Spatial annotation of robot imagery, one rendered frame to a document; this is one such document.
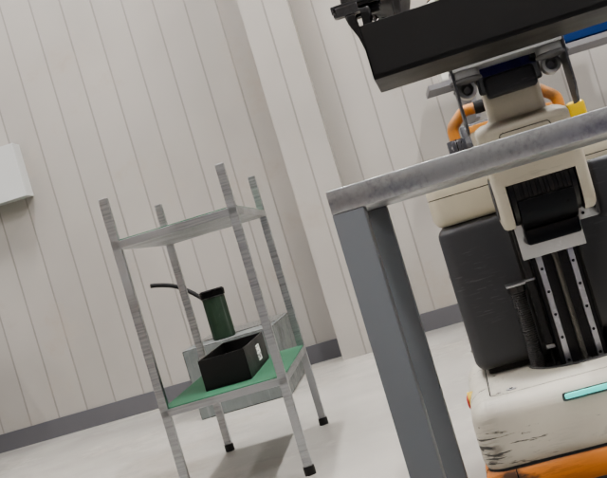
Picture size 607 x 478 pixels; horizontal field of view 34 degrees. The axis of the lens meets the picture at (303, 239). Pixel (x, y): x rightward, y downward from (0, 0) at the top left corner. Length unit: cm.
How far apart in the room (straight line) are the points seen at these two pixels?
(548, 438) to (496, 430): 12
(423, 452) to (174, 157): 557
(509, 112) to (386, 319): 129
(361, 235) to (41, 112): 585
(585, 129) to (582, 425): 127
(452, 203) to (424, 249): 390
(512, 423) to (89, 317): 480
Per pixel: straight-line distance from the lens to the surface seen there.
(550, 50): 235
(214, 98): 671
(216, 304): 562
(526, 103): 246
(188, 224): 345
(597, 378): 241
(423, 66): 204
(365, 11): 210
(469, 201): 267
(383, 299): 123
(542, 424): 240
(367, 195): 123
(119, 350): 685
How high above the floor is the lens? 74
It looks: 1 degrees up
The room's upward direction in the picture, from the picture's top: 16 degrees counter-clockwise
